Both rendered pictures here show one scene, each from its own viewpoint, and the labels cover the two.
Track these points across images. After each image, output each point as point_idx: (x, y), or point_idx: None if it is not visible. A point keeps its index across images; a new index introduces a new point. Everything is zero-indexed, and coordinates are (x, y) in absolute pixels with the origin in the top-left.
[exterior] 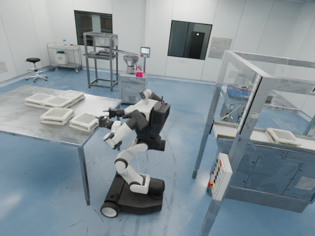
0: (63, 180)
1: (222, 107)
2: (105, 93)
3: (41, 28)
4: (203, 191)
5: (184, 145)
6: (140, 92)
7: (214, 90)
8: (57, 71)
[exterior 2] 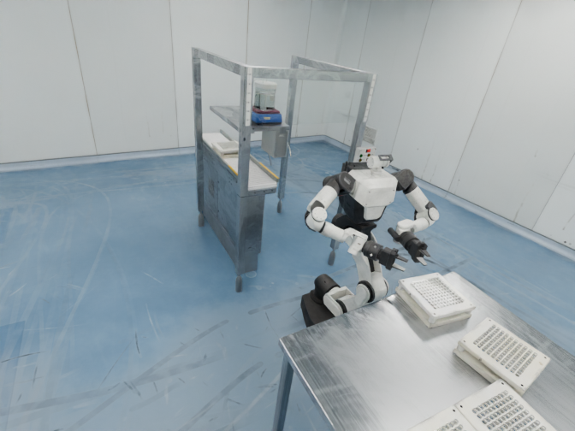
0: None
1: (276, 144)
2: None
3: None
4: (257, 274)
5: (151, 330)
6: (390, 157)
7: (246, 137)
8: None
